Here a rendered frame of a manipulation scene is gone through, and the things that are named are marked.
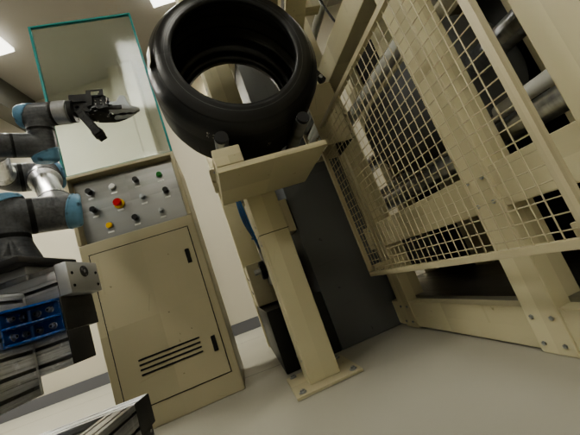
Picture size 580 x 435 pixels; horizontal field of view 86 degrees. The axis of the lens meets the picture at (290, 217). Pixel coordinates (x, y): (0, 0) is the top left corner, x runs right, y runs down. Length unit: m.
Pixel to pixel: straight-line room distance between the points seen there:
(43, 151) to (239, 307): 2.86
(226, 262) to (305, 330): 2.54
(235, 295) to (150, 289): 2.14
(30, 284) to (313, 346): 0.94
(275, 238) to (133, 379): 0.92
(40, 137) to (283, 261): 0.92
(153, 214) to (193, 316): 0.57
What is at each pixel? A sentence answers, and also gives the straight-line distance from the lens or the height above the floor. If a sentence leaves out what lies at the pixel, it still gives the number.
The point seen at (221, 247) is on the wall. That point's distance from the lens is 3.77.
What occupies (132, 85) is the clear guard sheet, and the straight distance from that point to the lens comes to 2.11.
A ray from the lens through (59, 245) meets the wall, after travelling 4.61.
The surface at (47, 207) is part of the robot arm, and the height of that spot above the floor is 0.88.
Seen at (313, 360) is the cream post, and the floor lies 0.09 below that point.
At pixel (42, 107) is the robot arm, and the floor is 1.18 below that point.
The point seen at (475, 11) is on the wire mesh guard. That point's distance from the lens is 0.77.
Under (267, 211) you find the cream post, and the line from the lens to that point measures 1.32.
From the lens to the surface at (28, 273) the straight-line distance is 1.12.
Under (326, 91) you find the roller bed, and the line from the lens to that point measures 1.55.
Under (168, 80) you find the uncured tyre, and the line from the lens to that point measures 1.14.
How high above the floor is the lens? 0.43
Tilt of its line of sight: 10 degrees up
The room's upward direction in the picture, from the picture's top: 20 degrees counter-clockwise
